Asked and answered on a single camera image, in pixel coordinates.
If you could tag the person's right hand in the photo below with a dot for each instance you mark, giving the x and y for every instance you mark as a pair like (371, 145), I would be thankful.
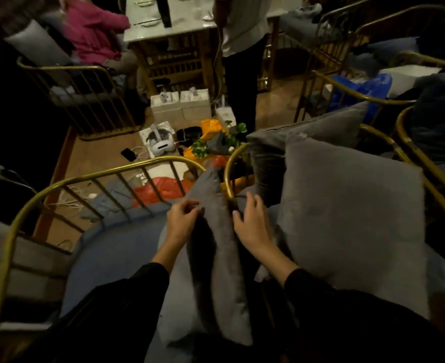
(254, 230)

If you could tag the person's left hand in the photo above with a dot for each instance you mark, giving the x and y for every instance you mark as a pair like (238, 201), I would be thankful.
(181, 226)

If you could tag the grey square cushion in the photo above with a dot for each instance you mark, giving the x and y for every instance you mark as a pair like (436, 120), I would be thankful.
(230, 291)
(302, 128)

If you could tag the blue-grey square cushion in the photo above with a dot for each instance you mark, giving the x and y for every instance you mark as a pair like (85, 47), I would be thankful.
(438, 117)
(351, 223)

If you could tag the person's left forearm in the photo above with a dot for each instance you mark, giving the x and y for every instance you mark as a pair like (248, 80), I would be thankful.
(112, 317)

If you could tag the person's right forearm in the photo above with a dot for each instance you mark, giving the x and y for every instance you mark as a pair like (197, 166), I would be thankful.
(358, 328)

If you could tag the light grey cushion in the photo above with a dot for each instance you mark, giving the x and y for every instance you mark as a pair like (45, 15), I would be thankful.
(37, 45)

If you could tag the red plastic bag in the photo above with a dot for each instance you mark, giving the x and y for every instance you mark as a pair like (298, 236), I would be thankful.
(158, 189)

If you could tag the yellow plastic bag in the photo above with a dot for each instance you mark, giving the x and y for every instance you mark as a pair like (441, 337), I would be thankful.
(245, 181)

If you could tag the blue-grey fabric bundle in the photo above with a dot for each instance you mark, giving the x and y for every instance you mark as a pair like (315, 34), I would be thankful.
(109, 200)

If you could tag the white headset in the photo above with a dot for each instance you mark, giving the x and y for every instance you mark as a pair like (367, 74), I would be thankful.
(162, 147)

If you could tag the black phone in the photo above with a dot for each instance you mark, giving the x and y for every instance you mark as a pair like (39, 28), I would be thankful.
(128, 154)

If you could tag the black pouch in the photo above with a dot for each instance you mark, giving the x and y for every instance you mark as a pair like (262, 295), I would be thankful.
(188, 134)

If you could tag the open white headset box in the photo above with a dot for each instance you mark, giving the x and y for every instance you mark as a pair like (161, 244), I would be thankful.
(169, 128)

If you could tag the white foam box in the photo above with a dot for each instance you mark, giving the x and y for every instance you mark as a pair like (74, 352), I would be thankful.
(167, 115)
(196, 111)

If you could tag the white paper bag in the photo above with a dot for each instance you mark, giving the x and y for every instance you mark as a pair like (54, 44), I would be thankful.
(226, 115)

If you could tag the white controller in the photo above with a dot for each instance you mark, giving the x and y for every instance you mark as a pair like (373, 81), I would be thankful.
(193, 92)
(164, 98)

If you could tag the black clothing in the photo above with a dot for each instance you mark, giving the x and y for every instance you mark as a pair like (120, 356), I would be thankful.
(394, 109)

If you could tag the blue plastic bag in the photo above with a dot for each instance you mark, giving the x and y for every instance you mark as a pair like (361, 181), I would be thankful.
(374, 88)

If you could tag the white plate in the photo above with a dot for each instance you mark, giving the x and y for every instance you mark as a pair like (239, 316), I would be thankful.
(208, 17)
(150, 23)
(145, 2)

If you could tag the marble table with lattice base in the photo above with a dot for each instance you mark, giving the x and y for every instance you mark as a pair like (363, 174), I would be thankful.
(184, 18)

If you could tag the large white box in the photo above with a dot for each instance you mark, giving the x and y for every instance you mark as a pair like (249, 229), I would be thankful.
(404, 77)

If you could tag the black bottle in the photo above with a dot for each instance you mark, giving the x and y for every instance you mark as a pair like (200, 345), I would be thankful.
(164, 11)

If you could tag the gold frame blue sofa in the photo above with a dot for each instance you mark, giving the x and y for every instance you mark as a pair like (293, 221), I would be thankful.
(389, 49)

